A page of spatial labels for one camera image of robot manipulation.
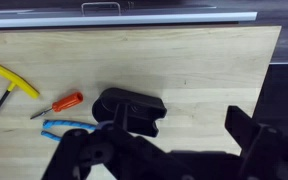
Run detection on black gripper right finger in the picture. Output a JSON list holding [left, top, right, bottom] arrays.
[[225, 106, 288, 180]]

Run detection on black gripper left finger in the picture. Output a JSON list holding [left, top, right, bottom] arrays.
[[41, 120, 158, 180]]

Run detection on black plastic bowl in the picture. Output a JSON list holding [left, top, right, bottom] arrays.
[[92, 88, 167, 137]]

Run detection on white drawer cabinet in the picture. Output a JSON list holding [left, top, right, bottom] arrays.
[[0, 0, 258, 29]]

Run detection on orange handled screwdriver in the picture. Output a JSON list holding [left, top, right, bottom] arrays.
[[31, 92, 83, 119]]

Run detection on blue handled pliers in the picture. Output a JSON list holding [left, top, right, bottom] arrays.
[[40, 119, 98, 142]]

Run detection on metal drawer handle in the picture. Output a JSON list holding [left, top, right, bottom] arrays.
[[80, 1, 121, 16]]

